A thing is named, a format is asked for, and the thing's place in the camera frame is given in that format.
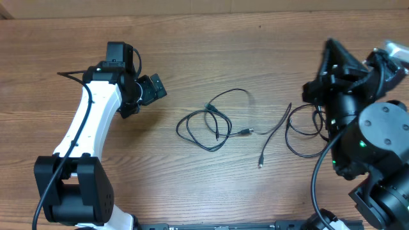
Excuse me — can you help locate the black USB cable gray plug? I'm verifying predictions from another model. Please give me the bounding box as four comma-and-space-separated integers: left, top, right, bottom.
284, 103, 329, 158

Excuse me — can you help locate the thin black USB cable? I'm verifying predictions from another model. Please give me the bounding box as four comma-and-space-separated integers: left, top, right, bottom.
204, 88, 293, 169

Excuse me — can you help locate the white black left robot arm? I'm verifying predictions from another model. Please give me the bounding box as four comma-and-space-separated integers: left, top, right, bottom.
32, 42, 167, 229

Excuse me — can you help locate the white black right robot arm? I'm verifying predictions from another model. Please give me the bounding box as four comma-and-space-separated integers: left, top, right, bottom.
302, 39, 408, 229

